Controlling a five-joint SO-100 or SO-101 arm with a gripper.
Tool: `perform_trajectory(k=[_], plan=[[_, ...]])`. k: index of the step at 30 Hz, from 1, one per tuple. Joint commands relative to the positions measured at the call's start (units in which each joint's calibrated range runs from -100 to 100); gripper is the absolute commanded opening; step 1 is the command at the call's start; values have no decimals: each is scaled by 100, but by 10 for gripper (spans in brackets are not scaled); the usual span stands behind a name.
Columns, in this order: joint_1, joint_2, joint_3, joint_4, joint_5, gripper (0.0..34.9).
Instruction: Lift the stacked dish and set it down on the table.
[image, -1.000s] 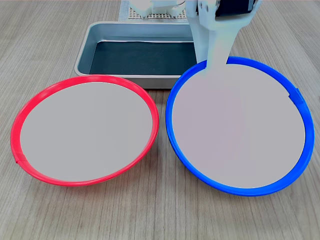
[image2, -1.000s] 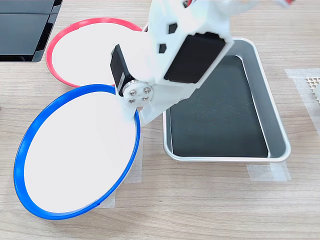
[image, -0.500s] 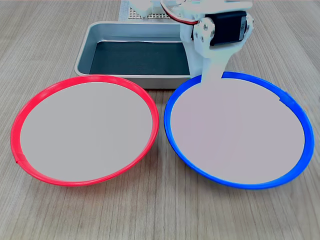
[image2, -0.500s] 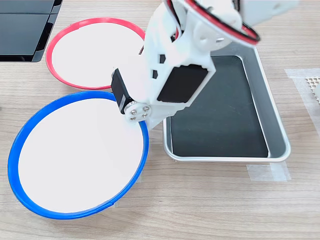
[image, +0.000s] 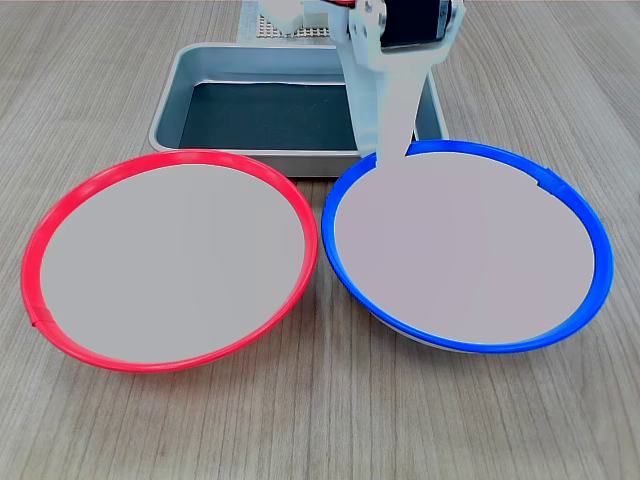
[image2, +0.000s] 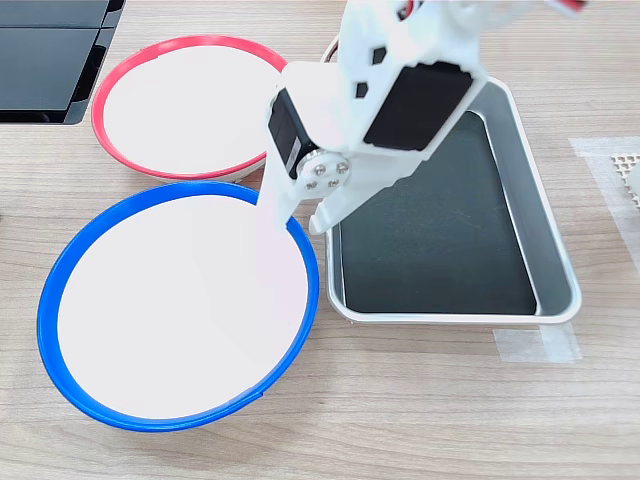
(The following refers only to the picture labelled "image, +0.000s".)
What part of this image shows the blue-rimmed white round plate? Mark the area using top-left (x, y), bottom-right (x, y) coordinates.
top-left (321, 139), bottom-right (614, 355)

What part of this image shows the black tray mat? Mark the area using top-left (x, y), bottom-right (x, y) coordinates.
top-left (178, 81), bottom-right (359, 151)

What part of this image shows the steel rectangular tray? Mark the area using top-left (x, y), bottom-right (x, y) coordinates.
top-left (148, 42), bottom-right (450, 179)

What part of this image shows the red-rimmed white round plate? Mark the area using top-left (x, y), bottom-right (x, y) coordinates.
top-left (20, 148), bottom-right (320, 374)

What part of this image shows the pale perforated base plate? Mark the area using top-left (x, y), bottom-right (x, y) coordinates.
top-left (238, 0), bottom-right (337, 42)

